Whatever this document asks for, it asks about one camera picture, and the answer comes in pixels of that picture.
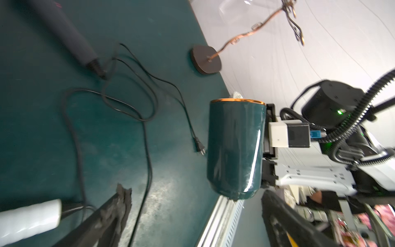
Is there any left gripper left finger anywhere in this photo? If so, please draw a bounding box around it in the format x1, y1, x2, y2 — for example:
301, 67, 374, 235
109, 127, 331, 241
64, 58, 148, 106
54, 184, 132, 247

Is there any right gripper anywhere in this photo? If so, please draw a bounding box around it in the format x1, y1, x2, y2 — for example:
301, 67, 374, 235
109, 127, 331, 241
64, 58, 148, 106
261, 104, 278, 188

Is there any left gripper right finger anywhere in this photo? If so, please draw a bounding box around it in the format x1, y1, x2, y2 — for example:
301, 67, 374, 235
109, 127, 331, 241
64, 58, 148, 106
261, 190, 337, 247

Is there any green hair dryer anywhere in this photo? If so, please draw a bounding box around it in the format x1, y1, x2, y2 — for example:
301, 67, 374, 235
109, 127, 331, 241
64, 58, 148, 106
207, 98, 266, 201

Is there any green hair dryer cord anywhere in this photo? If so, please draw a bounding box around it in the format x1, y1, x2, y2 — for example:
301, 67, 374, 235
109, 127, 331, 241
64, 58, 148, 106
101, 43, 207, 156

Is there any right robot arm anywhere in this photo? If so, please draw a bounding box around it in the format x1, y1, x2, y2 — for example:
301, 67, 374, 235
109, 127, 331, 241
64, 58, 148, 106
279, 70, 395, 214

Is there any white hair dryer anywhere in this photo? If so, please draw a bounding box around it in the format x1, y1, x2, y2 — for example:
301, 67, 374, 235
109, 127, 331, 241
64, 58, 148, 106
1, 199, 62, 247

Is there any black hair dryer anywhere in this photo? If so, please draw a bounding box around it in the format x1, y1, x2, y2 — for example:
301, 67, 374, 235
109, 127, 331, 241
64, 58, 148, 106
27, 0, 106, 79

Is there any green table mat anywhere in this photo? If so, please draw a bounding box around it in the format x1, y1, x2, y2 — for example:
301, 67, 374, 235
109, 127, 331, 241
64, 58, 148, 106
1, 1, 227, 247

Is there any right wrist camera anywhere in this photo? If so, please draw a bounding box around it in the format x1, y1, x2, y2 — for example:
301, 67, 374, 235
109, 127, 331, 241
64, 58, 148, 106
268, 120, 327, 148

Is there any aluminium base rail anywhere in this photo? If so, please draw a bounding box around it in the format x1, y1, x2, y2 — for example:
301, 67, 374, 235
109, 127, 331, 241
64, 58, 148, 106
196, 196, 244, 247

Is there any copper wire glass rack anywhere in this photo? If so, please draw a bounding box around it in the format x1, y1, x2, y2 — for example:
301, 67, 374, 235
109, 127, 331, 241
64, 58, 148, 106
189, 1, 305, 75

